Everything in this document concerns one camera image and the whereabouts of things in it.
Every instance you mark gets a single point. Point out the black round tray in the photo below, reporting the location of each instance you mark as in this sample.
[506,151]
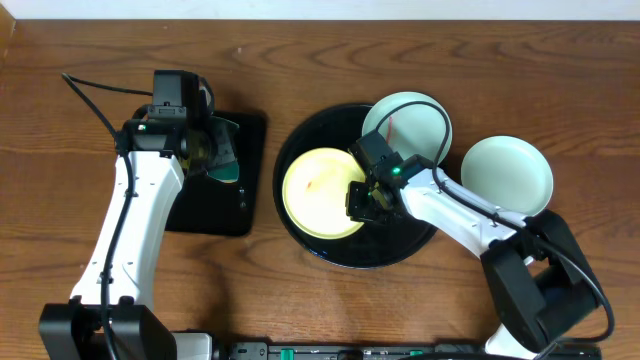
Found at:
[373,245]

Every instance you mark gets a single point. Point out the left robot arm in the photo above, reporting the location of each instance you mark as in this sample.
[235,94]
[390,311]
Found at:
[110,311]

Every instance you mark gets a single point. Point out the green yellow sponge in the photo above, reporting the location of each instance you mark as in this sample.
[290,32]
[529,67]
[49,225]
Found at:
[225,170]

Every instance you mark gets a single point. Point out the pale green plate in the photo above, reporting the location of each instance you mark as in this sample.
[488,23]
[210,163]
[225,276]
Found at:
[509,172]

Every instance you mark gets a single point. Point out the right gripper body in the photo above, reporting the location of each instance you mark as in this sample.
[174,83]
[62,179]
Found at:
[363,205]

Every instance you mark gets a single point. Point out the black rectangular tray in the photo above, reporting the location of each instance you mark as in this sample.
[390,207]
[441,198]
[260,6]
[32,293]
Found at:
[208,206]

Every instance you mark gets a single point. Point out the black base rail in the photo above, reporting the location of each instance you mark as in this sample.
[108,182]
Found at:
[264,351]

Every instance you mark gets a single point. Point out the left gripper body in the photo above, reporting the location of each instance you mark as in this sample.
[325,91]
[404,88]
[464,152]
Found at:
[199,164]

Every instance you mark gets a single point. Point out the yellow plate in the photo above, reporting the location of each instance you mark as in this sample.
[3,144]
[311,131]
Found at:
[314,192]

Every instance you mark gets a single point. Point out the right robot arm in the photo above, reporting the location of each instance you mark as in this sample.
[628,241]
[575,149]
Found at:
[539,279]

